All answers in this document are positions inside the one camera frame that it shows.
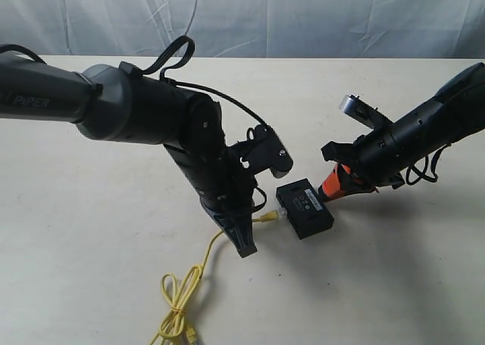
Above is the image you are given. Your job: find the white backdrop curtain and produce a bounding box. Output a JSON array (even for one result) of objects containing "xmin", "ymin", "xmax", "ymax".
[{"xmin": 1, "ymin": 0, "xmax": 484, "ymax": 58}]

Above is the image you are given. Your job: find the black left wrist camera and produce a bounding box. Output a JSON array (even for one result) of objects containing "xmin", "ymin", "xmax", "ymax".
[{"xmin": 232, "ymin": 124, "xmax": 293, "ymax": 179}]

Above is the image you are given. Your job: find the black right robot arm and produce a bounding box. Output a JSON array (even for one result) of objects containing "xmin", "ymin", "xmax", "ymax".
[{"xmin": 318, "ymin": 62, "xmax": 484, "ymax": 202}]

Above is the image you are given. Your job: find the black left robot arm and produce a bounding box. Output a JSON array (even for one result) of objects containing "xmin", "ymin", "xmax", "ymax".
[{"xmin": 1, "ymin": 36, "xmax": 256, "ymax": 257}]

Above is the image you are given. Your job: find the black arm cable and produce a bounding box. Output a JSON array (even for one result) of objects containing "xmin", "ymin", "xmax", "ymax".
[
  {"xmin": 0, "ymin": 35, "xmax": 274, "ymax": 213},
  {"xmin": 405, "ymin": 142, "xmax": 454, "ymax": 187}
]

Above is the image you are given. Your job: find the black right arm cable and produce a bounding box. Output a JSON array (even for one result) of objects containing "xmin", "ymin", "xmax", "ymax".
[{"xmin": 405, "ymin": 142, "xmax": 454, "ymax": 187}]

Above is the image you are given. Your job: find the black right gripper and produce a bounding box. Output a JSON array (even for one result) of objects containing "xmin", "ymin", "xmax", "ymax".
[{"xmin": 318, "ymin": 111, "xmax": 447, "ymax": 202}]

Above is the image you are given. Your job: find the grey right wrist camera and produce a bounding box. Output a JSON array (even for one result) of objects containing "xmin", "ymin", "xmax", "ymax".
[{"xmin": 339, "ymin": 95, "xmax": 393, "ymax": 130}]

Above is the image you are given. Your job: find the black network switch box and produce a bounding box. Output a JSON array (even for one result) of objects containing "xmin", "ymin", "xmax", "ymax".
[{"xmin": 276, "ymin": 178, "xmax": 334, "ymax": 240}]

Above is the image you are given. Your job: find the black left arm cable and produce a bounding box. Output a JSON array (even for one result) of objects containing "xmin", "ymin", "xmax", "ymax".
[{"xmin": 0, "ymin": 35, "xmax": 274, "ymax": 213}]

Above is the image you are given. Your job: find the yellow ethernet cable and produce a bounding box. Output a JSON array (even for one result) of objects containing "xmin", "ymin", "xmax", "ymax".
[{"xmin": 148, "ymin": 210, "xmax": 283, "ymax": 345}]

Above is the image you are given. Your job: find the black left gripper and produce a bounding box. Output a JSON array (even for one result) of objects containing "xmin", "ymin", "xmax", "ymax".
[{"xmin": 163, "ymin": 132, "xmax": 258, "ymax": 258}]

